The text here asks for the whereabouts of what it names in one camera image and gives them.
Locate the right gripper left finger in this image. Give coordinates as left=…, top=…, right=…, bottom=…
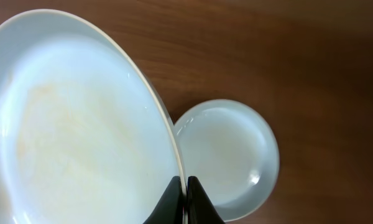
left=144, top=176, right=184, bottom=224

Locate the white plate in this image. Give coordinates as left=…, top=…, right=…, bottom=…
left=0, top=9, right=180, bottom=223
left=175, top=100, right=280, bottom=222

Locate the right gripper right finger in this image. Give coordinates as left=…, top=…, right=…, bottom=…
left=186, top=176, right=225, bottom=224

